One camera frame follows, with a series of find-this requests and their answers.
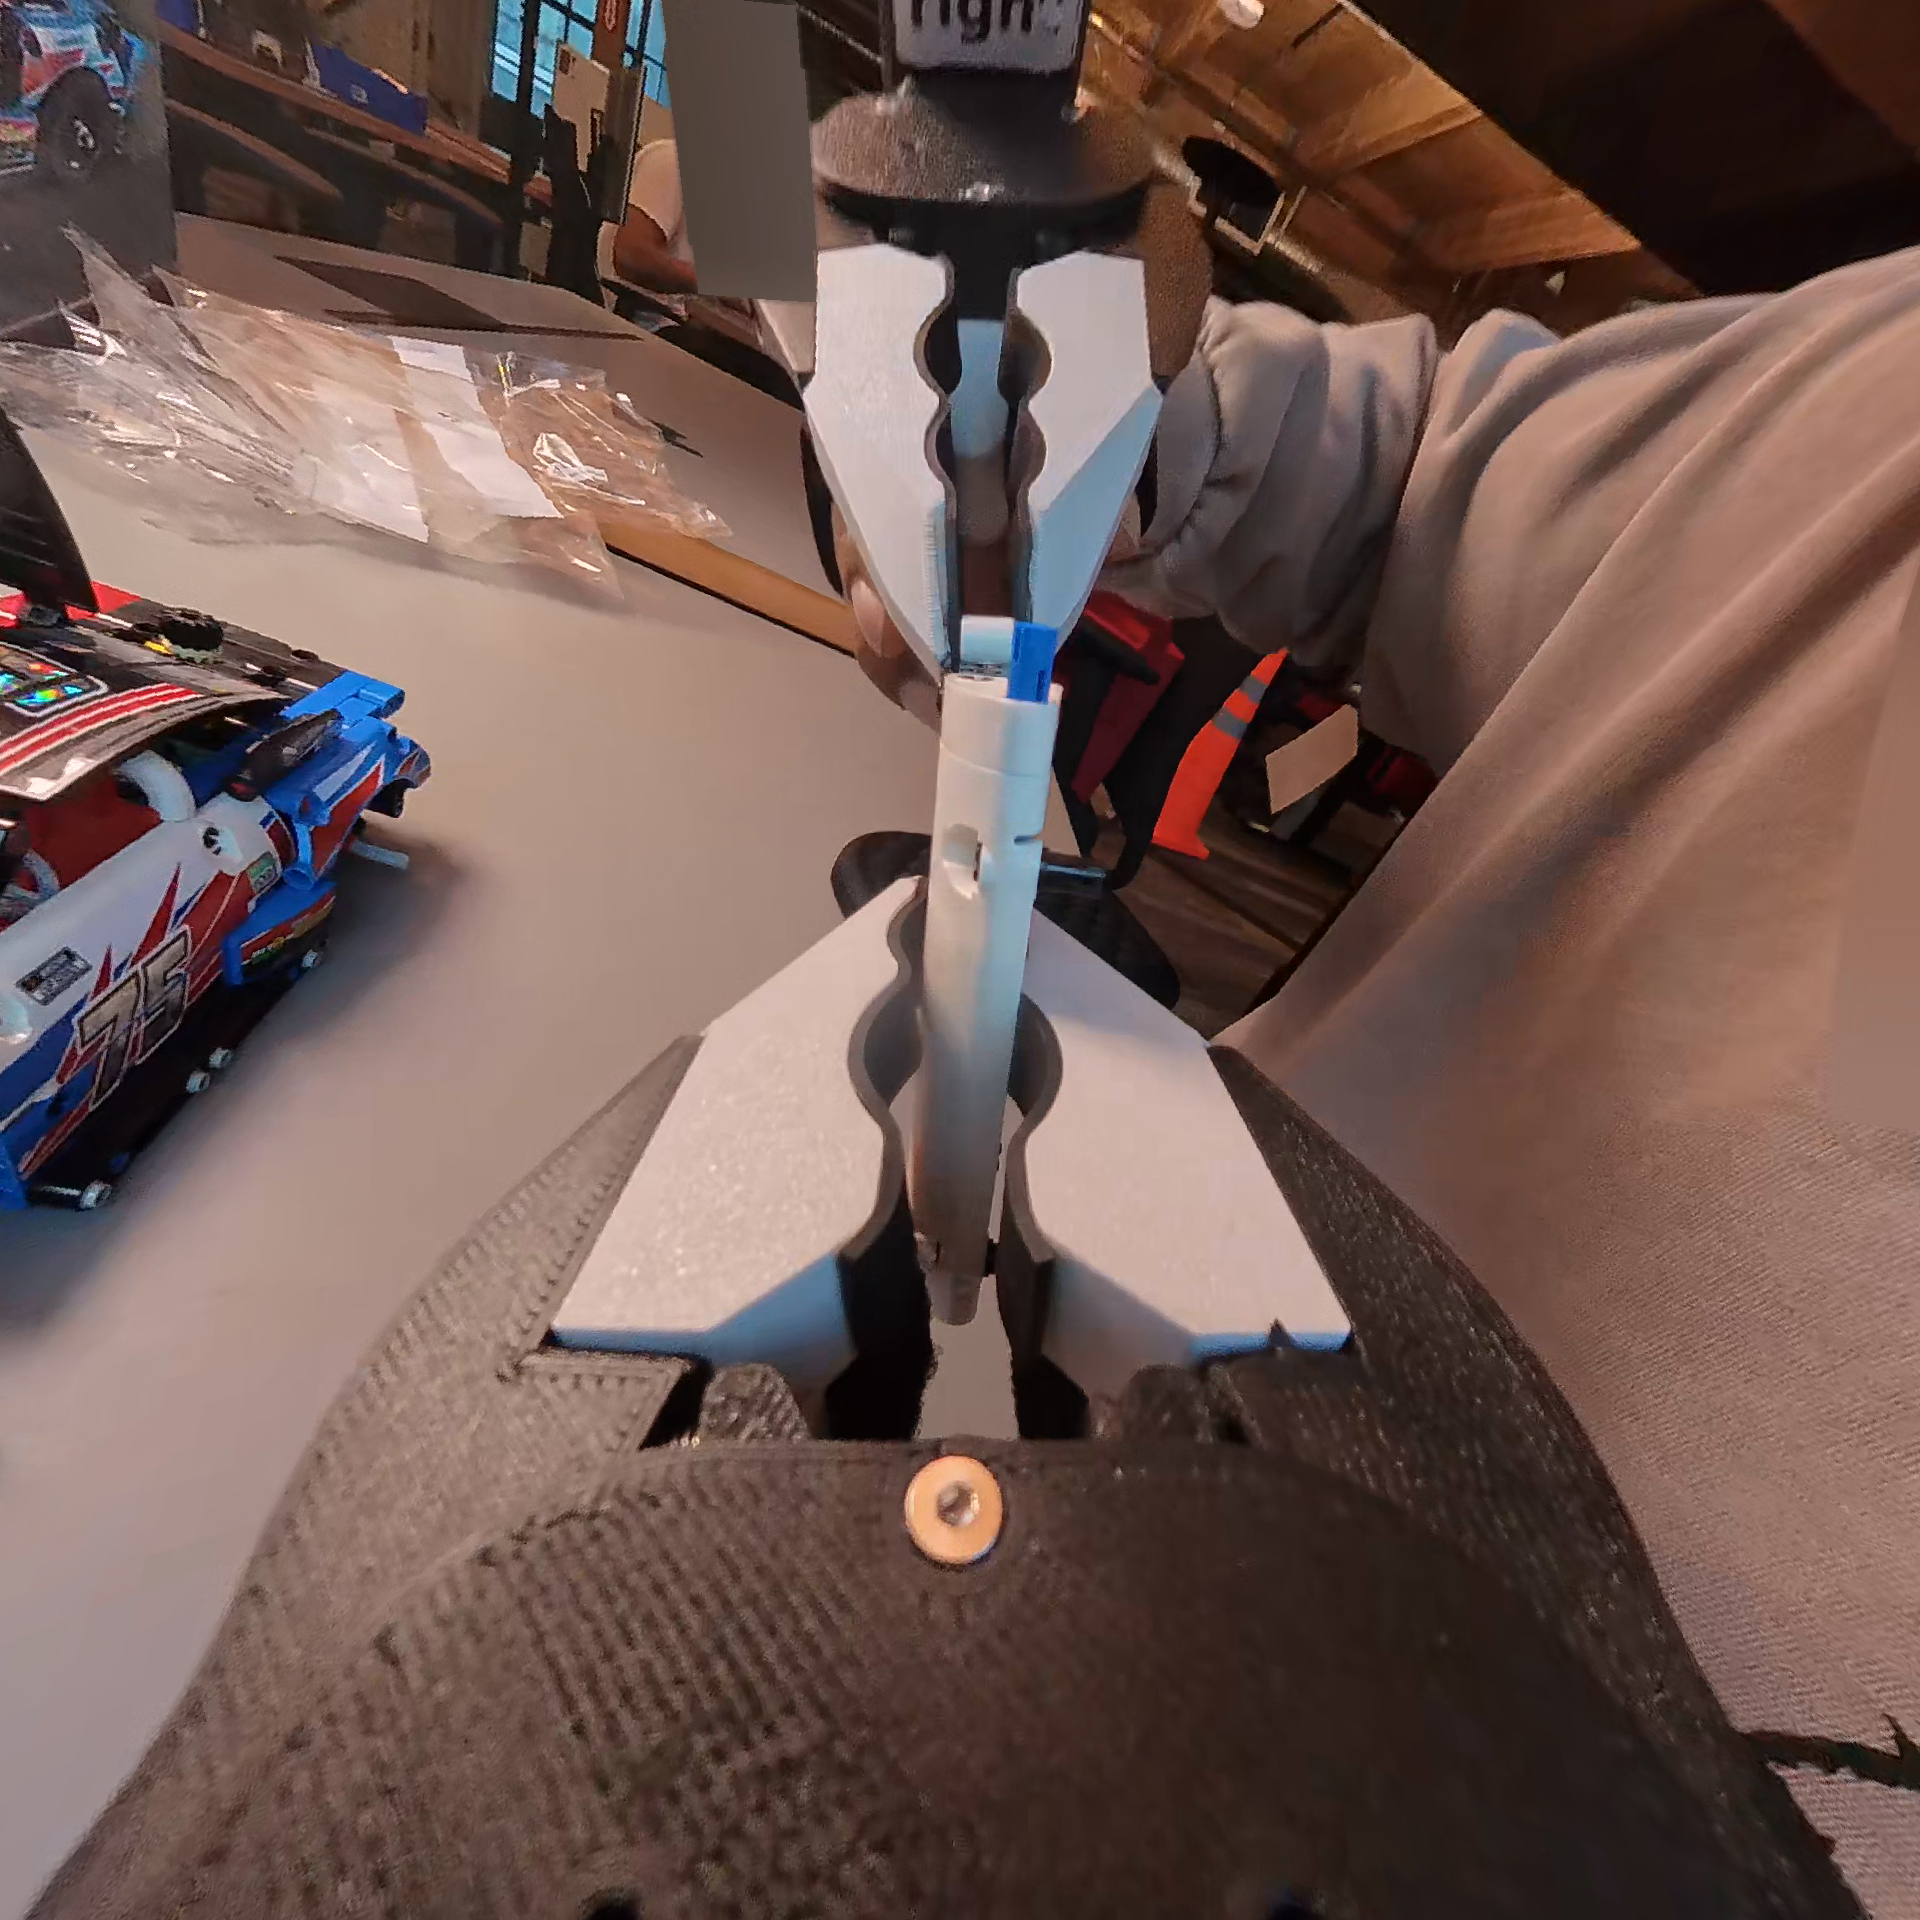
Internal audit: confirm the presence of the lego set box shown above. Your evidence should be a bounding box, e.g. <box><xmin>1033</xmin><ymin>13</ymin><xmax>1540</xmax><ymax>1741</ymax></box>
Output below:
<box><xmin>0</xmin><ymin>0</ymin><xmax>178</xmax><ymax>324</ymax></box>

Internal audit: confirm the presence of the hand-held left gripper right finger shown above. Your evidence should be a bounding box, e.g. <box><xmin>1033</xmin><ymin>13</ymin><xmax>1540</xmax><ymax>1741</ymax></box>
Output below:
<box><xmin>1007</xmin><ymin>900</ymin><xmax>1356</xmax><ymax>1432</ymax></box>

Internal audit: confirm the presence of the white red lego assembly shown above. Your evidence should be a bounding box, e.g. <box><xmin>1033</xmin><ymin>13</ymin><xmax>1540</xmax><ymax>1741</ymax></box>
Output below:
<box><xmin>907</xmin><ymin>622</ymin><xmax>1107</xmax><ymax>1325</ymax></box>

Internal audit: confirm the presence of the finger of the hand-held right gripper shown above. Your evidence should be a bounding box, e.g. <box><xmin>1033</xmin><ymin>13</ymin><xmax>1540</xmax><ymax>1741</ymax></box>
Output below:
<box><xmin>806</xmin><ymin>245</ymin><xmax>957</xmax><ymax>670</ymax></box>
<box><xmin>1007</xmin><ymin>252</ymin><xmax>1169</xmax><ymax>635</ymax></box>

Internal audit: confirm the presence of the orange traffic cone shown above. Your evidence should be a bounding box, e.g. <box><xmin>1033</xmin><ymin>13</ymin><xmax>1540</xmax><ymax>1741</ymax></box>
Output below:
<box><xmin>1153</xmin><ymin>644</ymin><xmax>1295</xmax><ymax>864</ymax></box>

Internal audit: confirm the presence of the person's right hand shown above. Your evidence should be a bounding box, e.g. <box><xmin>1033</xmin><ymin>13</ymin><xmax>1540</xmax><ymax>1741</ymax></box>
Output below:
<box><xmin>838</xmin><ymin>428</ymin><xmax>1045</xmax><ymax>712</ymax></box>

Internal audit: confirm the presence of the red office chair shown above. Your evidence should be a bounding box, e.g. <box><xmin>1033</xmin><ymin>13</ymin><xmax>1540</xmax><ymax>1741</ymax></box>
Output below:
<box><xmin>1057</xmin><ymin>590</ymin><xmax>1191</xmax><ymax>798</ymax></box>

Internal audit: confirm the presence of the pile of clear plastic bags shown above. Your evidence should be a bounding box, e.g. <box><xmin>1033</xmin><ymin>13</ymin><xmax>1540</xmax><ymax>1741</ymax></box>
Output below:
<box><xmin>0</xmin><ymin>223</ymin><xmax>734</xmax><ymax>601</ymax></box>

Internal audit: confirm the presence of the blue white lego race car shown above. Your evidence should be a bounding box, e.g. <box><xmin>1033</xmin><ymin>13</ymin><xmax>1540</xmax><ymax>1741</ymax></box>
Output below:
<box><xmin>0</xmin><ymin>575</ymin><xmax>437</xmax><ymax>1213</ymax></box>

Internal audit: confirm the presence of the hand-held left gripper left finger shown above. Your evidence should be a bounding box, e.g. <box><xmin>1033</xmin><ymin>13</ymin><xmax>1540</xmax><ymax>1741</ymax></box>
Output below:
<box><xmin>550</xmin><ymin>878</ymin><xmax>921</xmax><ymax>1425</ymax></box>

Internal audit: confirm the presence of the person's right forearm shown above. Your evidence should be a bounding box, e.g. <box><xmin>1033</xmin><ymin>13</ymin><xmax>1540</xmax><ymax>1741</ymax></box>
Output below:
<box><xmin>1147</xmin><ymin>247</ymin><xmax>1920</xmax><ymax>752</ymax></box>

